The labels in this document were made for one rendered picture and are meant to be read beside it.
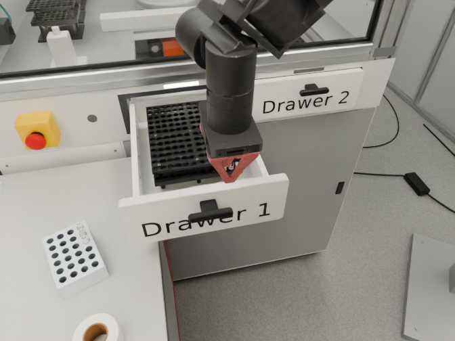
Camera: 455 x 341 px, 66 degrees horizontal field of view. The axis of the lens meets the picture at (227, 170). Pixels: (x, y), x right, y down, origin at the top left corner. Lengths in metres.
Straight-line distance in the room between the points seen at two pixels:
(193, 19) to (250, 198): 0.31
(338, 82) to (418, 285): 1.01
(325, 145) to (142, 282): 0.67
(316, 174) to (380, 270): 0.67
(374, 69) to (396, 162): 1.27
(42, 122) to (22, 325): 0.40
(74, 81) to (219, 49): 0.50
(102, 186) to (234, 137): 0.50
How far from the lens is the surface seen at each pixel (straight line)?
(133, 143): 0.75
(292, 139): 1.03
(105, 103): 0.86
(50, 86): 0.86
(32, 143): 0.86
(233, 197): 0.61
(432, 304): 1.66
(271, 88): 0.88
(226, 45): 0.39
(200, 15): 0.46
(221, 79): 0.39
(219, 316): 1.48
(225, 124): 0.43
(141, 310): 0.67
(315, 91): 0.89
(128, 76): 0.82
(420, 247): 1.81
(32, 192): 0.93
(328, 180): 1.22
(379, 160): 2.20
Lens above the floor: 1.36
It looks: 44 degrees down
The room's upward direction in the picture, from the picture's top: straight up
